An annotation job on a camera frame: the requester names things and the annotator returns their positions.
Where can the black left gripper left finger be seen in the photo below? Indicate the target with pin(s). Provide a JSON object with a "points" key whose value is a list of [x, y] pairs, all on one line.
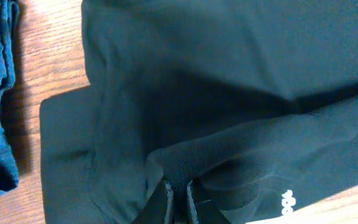
{"points": [[159, 207]]}

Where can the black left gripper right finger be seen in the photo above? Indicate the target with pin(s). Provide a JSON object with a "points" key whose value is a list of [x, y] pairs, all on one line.
{"points": [[201, 209]]}

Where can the black polo shirt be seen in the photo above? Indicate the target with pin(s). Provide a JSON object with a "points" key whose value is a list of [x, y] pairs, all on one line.
{"points": [[256, 99]]}

